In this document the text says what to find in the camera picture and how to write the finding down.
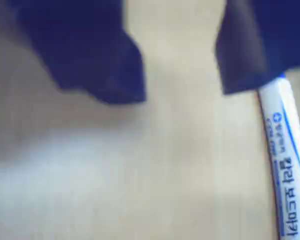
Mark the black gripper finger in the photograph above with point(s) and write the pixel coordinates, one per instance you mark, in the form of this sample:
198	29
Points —
90	50
255	45

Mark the blue and white marker pen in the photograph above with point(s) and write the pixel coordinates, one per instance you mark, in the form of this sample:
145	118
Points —
285	155

